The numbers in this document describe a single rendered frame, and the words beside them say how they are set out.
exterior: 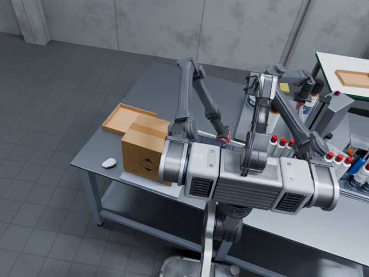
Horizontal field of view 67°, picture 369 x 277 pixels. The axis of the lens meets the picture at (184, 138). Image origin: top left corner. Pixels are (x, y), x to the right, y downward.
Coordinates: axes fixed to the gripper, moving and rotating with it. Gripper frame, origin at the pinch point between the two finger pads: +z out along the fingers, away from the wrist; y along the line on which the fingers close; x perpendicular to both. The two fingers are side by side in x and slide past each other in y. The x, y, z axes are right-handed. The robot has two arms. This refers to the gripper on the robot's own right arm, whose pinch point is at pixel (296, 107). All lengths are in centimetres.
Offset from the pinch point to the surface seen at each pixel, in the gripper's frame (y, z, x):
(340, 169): -32.4, 18.6, 22.7
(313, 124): -1.0, -18.5, 35.4
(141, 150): 78, 9, 57
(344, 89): -59, 41, -104
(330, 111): -4.4, -28.2, 35.7
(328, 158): -22.8, 13.1, 22.2
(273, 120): 8.8, 17.5, -5.0
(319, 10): -36, 25, -245
